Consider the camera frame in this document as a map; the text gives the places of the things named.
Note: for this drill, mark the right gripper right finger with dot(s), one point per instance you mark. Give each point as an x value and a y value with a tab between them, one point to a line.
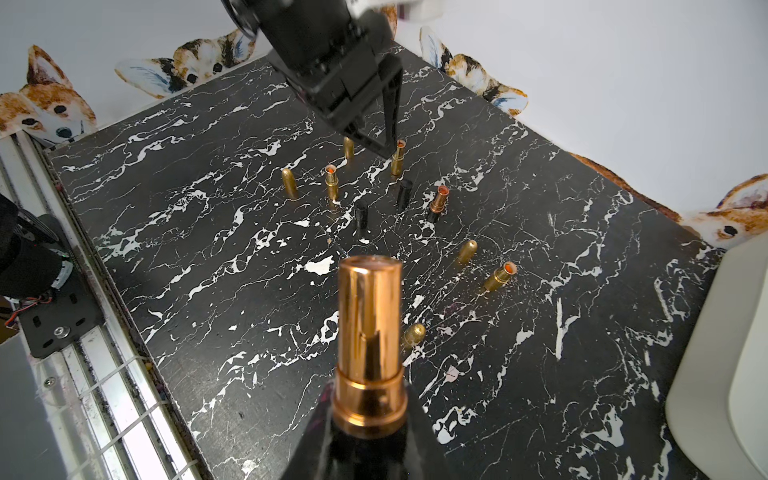
424	456

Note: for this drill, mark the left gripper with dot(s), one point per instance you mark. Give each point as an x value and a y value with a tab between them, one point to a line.
339	66

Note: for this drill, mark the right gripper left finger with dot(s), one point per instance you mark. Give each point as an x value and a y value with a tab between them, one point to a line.
311	458

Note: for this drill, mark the rose gold lipstick tube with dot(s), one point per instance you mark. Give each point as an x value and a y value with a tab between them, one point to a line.
369	399

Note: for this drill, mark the gold lipstick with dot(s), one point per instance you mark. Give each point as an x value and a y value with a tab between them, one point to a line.
331	181
413	336
398	159
348	148

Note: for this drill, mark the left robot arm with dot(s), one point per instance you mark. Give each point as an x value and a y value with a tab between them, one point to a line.
251	17

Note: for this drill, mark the black lipstick cap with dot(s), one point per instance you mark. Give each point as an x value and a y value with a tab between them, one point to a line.
361	217

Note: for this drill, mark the open copper lipstick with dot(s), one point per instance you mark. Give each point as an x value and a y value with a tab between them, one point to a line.
438	204

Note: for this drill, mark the gold cap far left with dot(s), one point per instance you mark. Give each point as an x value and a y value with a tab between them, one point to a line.
289	183

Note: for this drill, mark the cream rectangular tray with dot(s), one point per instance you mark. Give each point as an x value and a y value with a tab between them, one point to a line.
717	404

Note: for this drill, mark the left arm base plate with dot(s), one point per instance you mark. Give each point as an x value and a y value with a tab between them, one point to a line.
70	311

